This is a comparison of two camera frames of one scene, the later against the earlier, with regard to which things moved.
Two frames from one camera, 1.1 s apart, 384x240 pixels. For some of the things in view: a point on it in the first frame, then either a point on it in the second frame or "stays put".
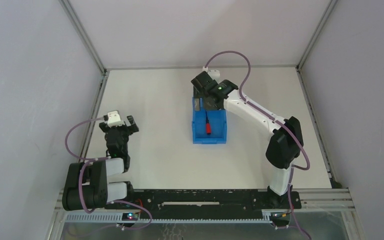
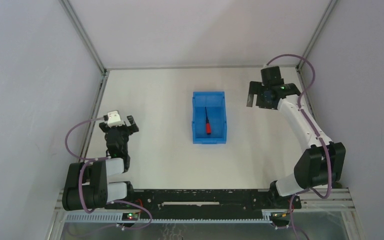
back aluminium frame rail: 153,66 stays put
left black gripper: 119,129 stays put
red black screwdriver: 208,127 stays put
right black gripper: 207,98 → 258,93
